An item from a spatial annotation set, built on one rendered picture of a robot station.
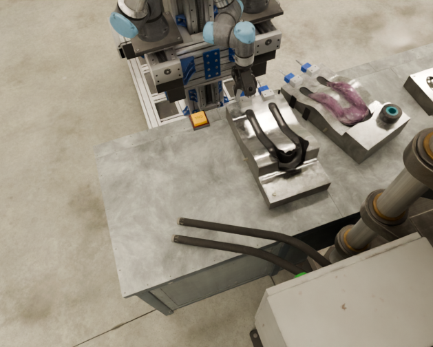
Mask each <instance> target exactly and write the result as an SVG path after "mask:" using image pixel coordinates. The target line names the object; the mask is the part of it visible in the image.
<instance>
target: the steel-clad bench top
mask: <svg viewBox="0 0 433 347"><path fill-rule="evenodd" d="M431 68H433V43H431V44H427V45H424V46H421V47H418V48H414V49H411V50H408V51H404V52H401V53H398V54H394V55H392V56H387V57H385V58H382V59H378V60H375V61H371V62H369V63H364V64H362V65H358V66H355V67H351V68H348V69H346V70H342V71H339V72H335V73H336V74H338V75H340V76H344V77H348V78H353V79H355V80H356V81H358V82H359V83H361V84H362V85H363V86H364V88H365V89H366V90H367V91H368V92H369V93H370V95H371V96H372V97H373V98H374V99H375V100H376V101H378V102H379V103H381V104H382V105H384V104H385V103H387V102H388V101H389V102H390V103H392V104H395V105H398V106H399V107H400V108H401V109H402V112H404V113H405V114H407V115H408V116H409V117H410V118H411V119H410V120H409V121H408V123H407V124H406V126H405V127H404V128H403V130H402V131H401V133H400V134H399V135H397V136H396V137H395V138H393V139H392V140H391V141H390V142H388V143H387V144H385V145H384V146H383V147H382V148H380V149H379V150H378V151H376V152H375V153H373V155H371V156H370V157H368V158H367V159H366V160H364V161H363V162H362V163H361V164H358V163H357V162H356V161H354V160H353V159H352V158H351V157H350V156H349V155H348V154H347V153H346V152H344V151H343V150H342V149H341V148H340V147H338V146H337V145H336V144H335V143H334V142H333V141H331V139H329V137H327V136H326V135H325V134H324V133H323V132H321V131H320V130H319V129H318V128H317V127H316V126H314V125H313V124H312V123H311V122H310V121H309V120H308V119H307V120H304V119H303V118H302V114H301V113H300V112H298V111H297V110H296V109H295V108H294V109H293V108H292V107H290V106H289V107H290V109H291V110H292V112H293V114H294V116H295V117H296V119H297V121H298V123H299V124H300V125H301V126H302V127H303V128H304V129H306V130H307V131H309V132H310V133H311V134H312V135H313V136H314V137H315V139H316V141H317V143H318V145H319V146H320V148H319V153H318V157H317V158H318V161H319V163H320V164H321V166H322V168H323V169H324V171H325V172H326V175H327V176H328V178H329V179H330V181H331V184H330V186H329V188H328V189H327V190H324V191H321V192H319V193H315V194H313V195H310V196H307V197H305V198H301V199H299V200H295V201H293V202H289V203H287V204H283V205H281V206H279V207H275V208H273V209H268V207H267V205H266V202H265V200H264V198H263V196H262V194H261V191H260V189H259V187H258V185H257V183H256V181H255V179H254V177H253V174H252V172H251V170H250V168H249V166H248V164H247V161H243V159H244V158H245V157H244V155H243V153H242V150H241V149H240V146H239V145H238V143H237V140H236V138H235V136H234V134H233V131H232V129H231V127H230V125H229V122H228V120H227V119H226V106H224V107H219V108H217V109H212V110H210V111H207V112H205V113H206V115H207V118H208V120H209V122H210V126H209V127H205V128H202V129H199V130H196V131H194V130H193V128H192V125H191V122H190V120H189V117H187V118H183V119H180V120H177V121H174V122H171V123H167V124H164V125H160V126H157V127H154V128H151V129H147V130H144V131H141V132H138V133H135V134H131V135H128V136H124V137H121V138H117V139H115V140H111V141H108V142H105V143H101V144H98V145H94V146H93V150H94V156H95V160H96V166H97V170H98V177H99V180H100V184H101V191H102V195H103V202H104V205H105V212H106V216H107V222H108V226H109V233H110V237H111V241H112V247H113V251H114V257H115V261H116V268H117V271H118V279H119V282H120V289H121V293H122V296H123V297H126V296H128V295H131V294H134V293H137V292H139V291H143V290H145V289H147V288H151V287H153V286H156V285H159V284H162V283H164V282H168V281H170V280H173V279H176V278H178V277H181V276H183V275H186V274H189V273H192V272H194V271H198V270H200V269H203V268H206V267H208V266H211V265H214V264H217V263H219V262H223V261H225V260H228V259H231V258H233V257H236V256H239V255H241V254H242V253H234V252H230V251H222V250H217V249H210V248H205V247H201V246H193V245H188V244H181V243H176V242H172V241H171V237H172V235H173V234H175V235H183V236H188V237H193V238H201V239H205V240H214V241H218V242H227V243H231V244H240V245H244V246H251V247H254V248H257V249H258V248H261V247H263V246H266V245H269V244H272V243H274V242H278V241H275V240H268V239H264V238H255V237H251V236H246V235H238V234H234V233H225V232H221V231H213V230H208V229H200V228H195V227H188V226H183V225H179V224H177V219H178V218H179V217H180V218H189V219H194V220H202V221H207V222H216V223H220V224H229V225H234V226H239V227H248V228H252V229H261V230H266V231H274V232H278V233H283V234H286V235H289V236H294V235H297V234H299V233H303V232H305V231H308V230H311V229H314V228H316V227H320V226H321V225H324V224H328V223H329V222H333V221H335V220H338V219H341V218H344V217H346V216H349V215H352V214H354V213H358V212H360V207H361V204H362V202H363V201H364V200H365V199H366V197H367V196H368V195H369V194H370V193H371V192H372V191H374V190H376V189H387V187H388V186H389V185H390V184H391V183H392V181H393V180H394V179H395V178H396V177H397V176H398V175H399V174H400V173H401V171H402V170H403V169H404V168H405V165H404V163H403V152H404V150H405V148H406V147H407V145H408V144H409V143H410V141H411V140H412V139H413V138H414V136H415V135H416V134H417V133H418V132H419V131H421V130H423V129H426V128H430V127H433V115H431V116H428V115H427V113H426V112H425V111H424V110H423V108H422V107H421V106H420V105H419V104H418V103H417V102H416V101H415V100H414V98H413V97H412V96H411V95H410V93H409V92H408V91H407V90H406V89H405V88H404V86H403V85H404V83H405V82H406V80H407V79H408V77H409V75H411V74H415V73H418V72H422V71H424V70H428V69H431Z"/></svg>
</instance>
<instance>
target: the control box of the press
mask: <svg viewBox="0 0 433 347"><path fill-rule="evenodd" d="M255 326H256V329H255V330H252V331H251V332H250V337H251V341H252V343H253V346H254V347H431V346H433V247H432V245H431V244H430V243H429V241H428V240H427V238H426V237H421V236H420V235H419V234H418V233H417V232H416V233H412V234H410V235H407V236H405V237H402V238H399V239H397V240H394V241H391V242H389V243H386V244H383V245H381V246H378V247H376V248H373V249H370V250H368V251H365V252H363V253H360V254H357V255H354V256H352V257H349V258H346V259H344V260H341V261H339V262H336V263H334V264H331V265H328V266H325V267H323V268H320V269H317V270H316V271H312V272H310V273H305V272H303V273H300V274H298V275H296V276H295V277H294V279H291V280H289V281H286V282H283V283H281V284H278V285H276V286H272V287H270V288H268V289H266V291H265V293H264V296H263V298H262V301H261V303H260V305H259V308H258V310H257V312H256V314H255Z"/></svg>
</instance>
